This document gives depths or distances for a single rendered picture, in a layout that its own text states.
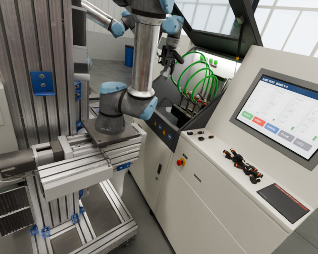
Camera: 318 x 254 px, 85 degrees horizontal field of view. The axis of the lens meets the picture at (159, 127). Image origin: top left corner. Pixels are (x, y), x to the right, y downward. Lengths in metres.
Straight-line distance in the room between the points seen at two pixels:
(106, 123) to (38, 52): 0.38
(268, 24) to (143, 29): 4.96
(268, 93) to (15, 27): 1.15
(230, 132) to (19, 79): 1.09
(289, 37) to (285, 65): 4.14
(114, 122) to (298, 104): 0.88
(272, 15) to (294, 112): 4.58
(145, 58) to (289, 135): 0.78
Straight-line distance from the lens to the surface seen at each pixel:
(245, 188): 0.91
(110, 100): 0.79
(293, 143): 1.05
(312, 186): 1.05
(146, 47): 0.66
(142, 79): 0.69
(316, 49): 5.06
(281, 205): 0.95
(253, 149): 1.11
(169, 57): 1.13
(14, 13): 0.83
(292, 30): 5.26
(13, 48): 0.84
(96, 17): 1.20
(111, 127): 0.84
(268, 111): 1.10
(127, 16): 1.32
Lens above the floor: 1.51
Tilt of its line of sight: 29 degrees down
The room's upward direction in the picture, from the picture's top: 13 degrees clockwise
